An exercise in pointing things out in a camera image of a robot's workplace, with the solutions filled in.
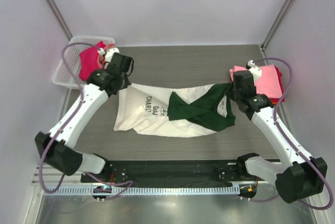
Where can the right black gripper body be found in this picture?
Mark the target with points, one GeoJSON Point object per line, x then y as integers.
{"type": "Point", "coordinates": [233, 93]}

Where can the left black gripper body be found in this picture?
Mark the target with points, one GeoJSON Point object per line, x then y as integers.
{"type": "Point", "coordinates": [125, 78]}

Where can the white and green t-shirt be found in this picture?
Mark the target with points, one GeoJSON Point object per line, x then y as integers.
{"type": "Point", "coordinates": [174, 112]}

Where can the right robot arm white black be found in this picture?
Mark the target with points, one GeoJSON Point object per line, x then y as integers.
{"type": "Point", "coordinates": [299, 175]}

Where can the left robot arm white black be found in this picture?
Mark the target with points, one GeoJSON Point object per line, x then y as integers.
{"type": "Point", "coordinates": [56, 147]}

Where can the salmon crumpled t-shirt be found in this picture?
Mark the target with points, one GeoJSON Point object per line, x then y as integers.
{"type": "Point", "coordinates": [103, 65]}

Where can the folded light pink t-shirt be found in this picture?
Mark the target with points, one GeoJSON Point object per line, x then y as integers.
{"type": "Point", "coordinates": [268, 83]}

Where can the magenta crumpled t-shirt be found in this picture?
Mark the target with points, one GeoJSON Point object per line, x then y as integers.
{"type": "Point", "coordinates": [91, 60]}

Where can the folded crimson t-shirt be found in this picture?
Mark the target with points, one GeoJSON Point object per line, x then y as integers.
{"type": "Point", "coordinates": [279, 74]}

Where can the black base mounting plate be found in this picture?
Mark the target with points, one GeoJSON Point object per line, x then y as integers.
{"type": "Point", "coordinates": [177, 174]}

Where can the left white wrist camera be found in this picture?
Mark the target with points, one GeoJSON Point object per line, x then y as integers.
{"type": "Point", "coordinates": [107, 54]}

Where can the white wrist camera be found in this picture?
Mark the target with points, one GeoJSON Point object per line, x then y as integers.
{"type": "Point", "coordinates": [107, 54]}
{"type": "Point", "coordinates": [255, 70]}

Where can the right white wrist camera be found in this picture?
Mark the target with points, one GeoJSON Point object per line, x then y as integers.
{"type": "Point", "coordinates": [255, 70]}

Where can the left aluminium frame post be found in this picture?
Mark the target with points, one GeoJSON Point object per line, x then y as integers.
{"type": "Point", "coordinates": [59, 18]}

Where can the aluminium frame post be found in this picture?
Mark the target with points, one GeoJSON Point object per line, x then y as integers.
{"type": "Point", "coordinates": [59, 18]}
{"type": "Point", "coordinates": [277, 22]}

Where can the slotted white cable duct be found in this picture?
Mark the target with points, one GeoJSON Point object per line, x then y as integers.
{"type": "Point", "coordinates": [104, 190]}

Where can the right aluminium frame post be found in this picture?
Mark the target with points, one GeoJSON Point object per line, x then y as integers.
{"type": "Point", "coordinates": [277, 22]}

